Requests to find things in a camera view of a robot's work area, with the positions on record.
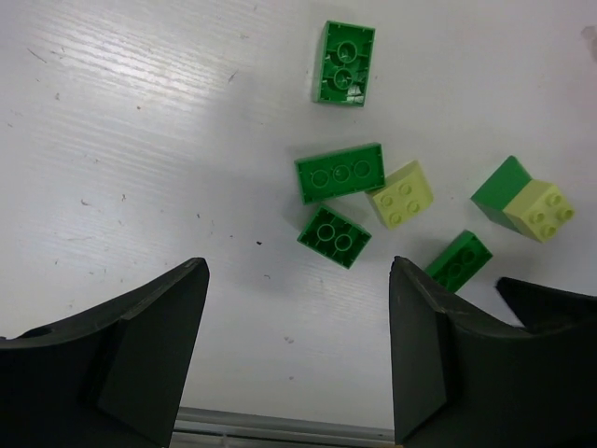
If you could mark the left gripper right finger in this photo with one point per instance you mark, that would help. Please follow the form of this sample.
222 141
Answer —
463 378

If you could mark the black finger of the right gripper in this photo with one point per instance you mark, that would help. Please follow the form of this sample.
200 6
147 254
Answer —
541 309

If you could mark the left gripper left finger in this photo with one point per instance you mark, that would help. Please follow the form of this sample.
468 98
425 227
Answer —
110 376

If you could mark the green narrow lego brick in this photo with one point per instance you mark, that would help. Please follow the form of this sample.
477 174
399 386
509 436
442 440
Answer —
459 261

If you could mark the green and yellow lego stack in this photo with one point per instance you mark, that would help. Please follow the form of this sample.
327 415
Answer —
515 200

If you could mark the green long lego brick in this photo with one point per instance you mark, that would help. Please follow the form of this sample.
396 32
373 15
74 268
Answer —
341 172

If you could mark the yellow lego brick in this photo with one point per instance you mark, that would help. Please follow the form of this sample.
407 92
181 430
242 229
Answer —
405 195

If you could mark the green small lego upside down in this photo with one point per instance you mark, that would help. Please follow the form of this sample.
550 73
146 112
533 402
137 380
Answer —
334 236

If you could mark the aluminium front rail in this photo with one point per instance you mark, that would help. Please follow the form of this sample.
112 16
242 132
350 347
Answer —
249 427

